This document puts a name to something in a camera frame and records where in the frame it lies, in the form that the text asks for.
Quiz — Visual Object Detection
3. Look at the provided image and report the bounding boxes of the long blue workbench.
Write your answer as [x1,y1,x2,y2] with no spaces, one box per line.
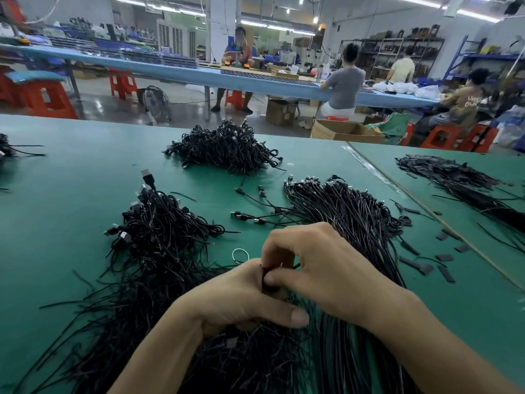
[0,43,440,110]

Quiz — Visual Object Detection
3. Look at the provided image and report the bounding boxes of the white pillar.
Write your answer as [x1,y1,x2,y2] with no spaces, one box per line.
[209,0,239,62]

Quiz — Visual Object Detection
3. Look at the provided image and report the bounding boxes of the pile of white bags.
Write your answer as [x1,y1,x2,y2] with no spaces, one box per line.
[373,80,444,101]

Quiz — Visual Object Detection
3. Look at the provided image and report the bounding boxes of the pile of black cables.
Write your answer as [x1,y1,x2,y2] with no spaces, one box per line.
[12,186,317,394]

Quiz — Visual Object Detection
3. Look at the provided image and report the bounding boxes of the scattered dark tie pieces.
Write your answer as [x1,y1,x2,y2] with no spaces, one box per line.
[392,199,471,284]

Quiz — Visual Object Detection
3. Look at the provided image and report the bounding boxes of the open cardboard box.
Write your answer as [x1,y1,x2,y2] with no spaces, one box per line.
[310,120,387,143]

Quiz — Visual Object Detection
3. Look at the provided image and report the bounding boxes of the person's right hand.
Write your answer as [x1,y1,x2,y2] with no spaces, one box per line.
[262,223,411,325]

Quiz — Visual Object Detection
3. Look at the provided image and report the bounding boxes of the person's left hand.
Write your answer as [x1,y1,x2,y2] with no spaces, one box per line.
[176,258,311,337]

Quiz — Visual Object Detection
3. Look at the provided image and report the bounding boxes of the spread of straight black cables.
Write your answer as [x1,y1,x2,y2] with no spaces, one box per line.
[395,154,525,233]

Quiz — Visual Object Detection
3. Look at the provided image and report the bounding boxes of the blue metal rack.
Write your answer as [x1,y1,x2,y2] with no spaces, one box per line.
[443,35,525,83]

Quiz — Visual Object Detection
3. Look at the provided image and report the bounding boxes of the heap of black cables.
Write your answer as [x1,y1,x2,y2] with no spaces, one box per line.
[0,132,46,158]
[163,119,283,176]

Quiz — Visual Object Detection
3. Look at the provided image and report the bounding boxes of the bundle of long black cables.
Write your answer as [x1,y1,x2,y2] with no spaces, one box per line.
[231,175,423,394]

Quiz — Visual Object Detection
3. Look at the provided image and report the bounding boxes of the red stool with blue seat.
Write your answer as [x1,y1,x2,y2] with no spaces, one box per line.
[4,71,79,120]

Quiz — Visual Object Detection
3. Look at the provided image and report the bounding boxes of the metal storage shelf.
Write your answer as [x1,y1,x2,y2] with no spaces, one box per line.
[340,27,446,79]

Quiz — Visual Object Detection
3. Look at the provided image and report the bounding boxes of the person's left forearm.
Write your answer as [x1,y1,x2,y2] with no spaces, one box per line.
[107,311,206,394]

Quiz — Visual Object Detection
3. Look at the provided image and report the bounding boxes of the grey floor fan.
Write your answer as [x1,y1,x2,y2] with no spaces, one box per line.
[136,86,173,125]

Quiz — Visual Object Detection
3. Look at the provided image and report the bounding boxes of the red plastic stool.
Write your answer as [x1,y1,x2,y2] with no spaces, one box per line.
[225,89,246,110]
[0,65,18,107]
[108,68,139,100]
[421,123,500,153]

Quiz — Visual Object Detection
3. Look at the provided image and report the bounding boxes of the small cluster of knotted cables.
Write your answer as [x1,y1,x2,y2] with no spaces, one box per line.
[105,170,226,271]

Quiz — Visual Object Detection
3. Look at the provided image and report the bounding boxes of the green bag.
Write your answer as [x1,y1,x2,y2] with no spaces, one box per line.
[371,112,413,144]

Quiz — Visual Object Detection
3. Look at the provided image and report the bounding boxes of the small cardboard box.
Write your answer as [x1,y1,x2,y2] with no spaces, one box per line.
[265,97,299,126]

